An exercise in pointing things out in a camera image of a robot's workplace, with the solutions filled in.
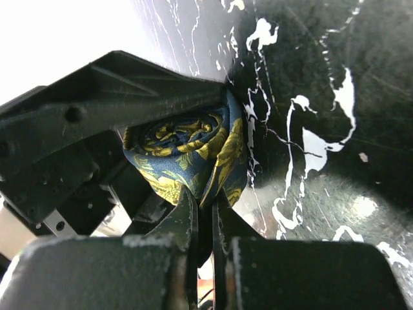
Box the blue yellow floral tie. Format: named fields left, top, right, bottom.
left=123, top=91, right=248, bottom=207

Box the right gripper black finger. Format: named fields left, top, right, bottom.
left=212, top=192, right=407, bottom=309

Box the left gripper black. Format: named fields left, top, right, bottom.
left=1, top=51, right=225, bottom=309

